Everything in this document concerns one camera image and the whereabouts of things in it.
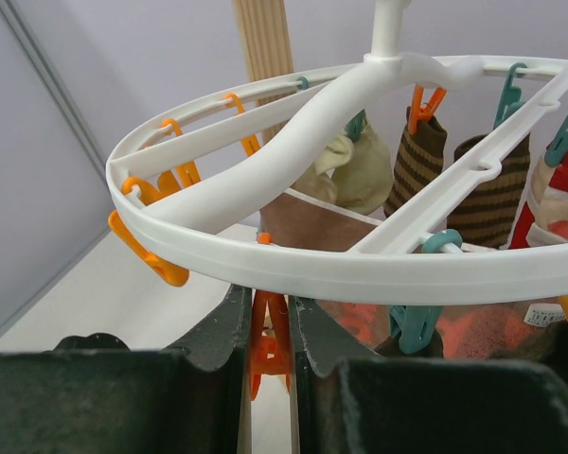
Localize red white sock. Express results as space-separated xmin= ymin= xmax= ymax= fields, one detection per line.
xmin=509 ymin=151 xmax=568 ymax=249

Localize teal clip front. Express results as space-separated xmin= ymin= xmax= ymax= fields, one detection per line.
xmin=388 ymin=229 xmax=463 ymax=355

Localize dark brown sock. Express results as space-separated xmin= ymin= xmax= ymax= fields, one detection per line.
xmin=373 ymin=330 xmax=449 ymax=360

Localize wooden hanging rack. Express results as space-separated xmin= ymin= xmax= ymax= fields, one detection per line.
xmin=230 ymin=0 xmax=295 ymax=146

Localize brown printed cloth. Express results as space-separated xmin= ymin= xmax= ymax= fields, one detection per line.
xmin=260 ymin=189 xmax=568 ymax=361

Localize striped brown sock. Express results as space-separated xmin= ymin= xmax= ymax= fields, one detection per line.
xmin=447 ymin=135 xmax=531 ymax=249
xmin=382 ymin=116 xmax=448 ymax=218

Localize cream sock on hanger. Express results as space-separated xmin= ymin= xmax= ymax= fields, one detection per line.
xmin=293 ymin=120 xmax=393 ymax=215

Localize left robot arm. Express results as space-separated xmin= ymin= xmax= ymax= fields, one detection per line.
xmin=55 ymin=333 xmax=130 ymax=351

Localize orange clip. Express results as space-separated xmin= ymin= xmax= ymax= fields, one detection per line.
xmin=249 ymin=231 xmax=294 ymax=402

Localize white round clip hanger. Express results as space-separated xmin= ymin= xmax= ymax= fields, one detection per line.
xmin=105 ymin=1 xmax=568 ymax=306

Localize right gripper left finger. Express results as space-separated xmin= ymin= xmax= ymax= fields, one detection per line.
xmin=0 ymin=285 xmax=252 ymax=453

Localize striped brown sock right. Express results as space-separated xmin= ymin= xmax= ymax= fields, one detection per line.
xmin=447 ymin=135 xmax=531 ymax=249

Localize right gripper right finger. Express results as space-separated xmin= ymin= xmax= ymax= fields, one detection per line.
xmin=289 ymin=297 xmax=568 ymax=453

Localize striped brown sock left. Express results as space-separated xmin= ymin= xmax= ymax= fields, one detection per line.
xmin=382 ymin=116 xmax=448 ymax=218

